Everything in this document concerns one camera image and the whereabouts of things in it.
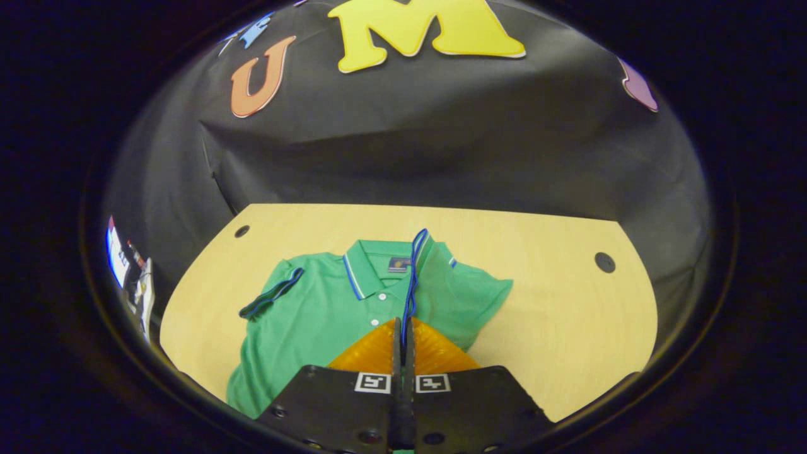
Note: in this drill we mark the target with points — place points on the green T-shirt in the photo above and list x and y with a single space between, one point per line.
315 315

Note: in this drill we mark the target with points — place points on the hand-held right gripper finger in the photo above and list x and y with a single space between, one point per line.
397 353
408 353

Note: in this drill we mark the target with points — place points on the black backdrop cloth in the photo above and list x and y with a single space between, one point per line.
441 139

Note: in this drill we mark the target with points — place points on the small red and black object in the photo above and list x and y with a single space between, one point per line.
135 252

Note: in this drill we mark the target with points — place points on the computer monitor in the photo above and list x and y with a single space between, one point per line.
116 255

